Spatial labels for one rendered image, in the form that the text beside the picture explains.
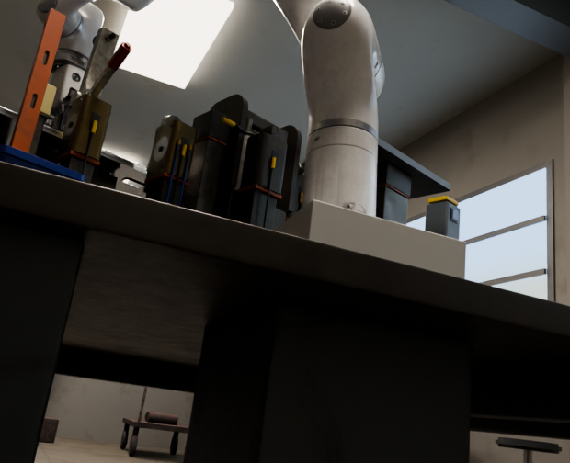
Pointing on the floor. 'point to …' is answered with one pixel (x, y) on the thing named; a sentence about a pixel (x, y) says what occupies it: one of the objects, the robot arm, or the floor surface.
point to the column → (328, 391)
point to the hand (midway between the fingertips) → (51, 136)
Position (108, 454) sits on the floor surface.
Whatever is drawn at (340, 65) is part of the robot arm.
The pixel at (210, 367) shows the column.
